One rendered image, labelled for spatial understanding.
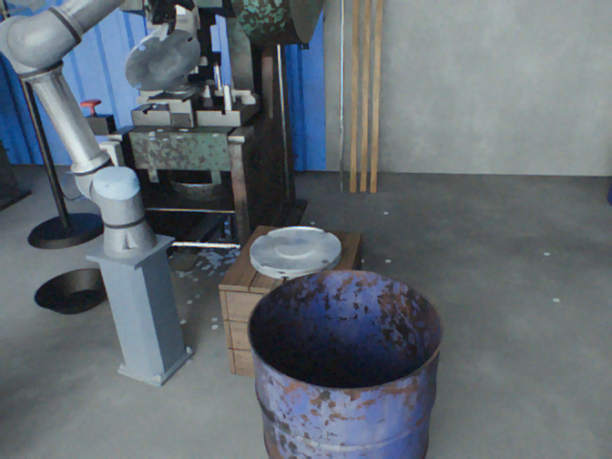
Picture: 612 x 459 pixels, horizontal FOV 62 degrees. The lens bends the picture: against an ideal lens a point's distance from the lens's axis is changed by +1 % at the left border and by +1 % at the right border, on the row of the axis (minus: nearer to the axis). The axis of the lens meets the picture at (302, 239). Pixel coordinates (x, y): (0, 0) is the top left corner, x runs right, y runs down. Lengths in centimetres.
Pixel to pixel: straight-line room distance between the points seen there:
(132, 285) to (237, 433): 52
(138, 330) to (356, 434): 84
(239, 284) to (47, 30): 80
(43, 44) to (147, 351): 91
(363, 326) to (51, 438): 95
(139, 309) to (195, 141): 70
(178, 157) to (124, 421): 96
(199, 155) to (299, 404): 121
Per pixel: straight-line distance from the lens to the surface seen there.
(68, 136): 157
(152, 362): 172
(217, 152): 196
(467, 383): 172
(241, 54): 228
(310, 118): 326
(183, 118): 204
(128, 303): 161
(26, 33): 142
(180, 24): 208
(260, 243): 166
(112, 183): 148
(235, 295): 152
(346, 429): 104
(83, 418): 174
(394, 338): 135
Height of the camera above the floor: 115
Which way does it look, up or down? 27 degrees down
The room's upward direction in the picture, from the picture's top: 3 degrees counter-clockwise
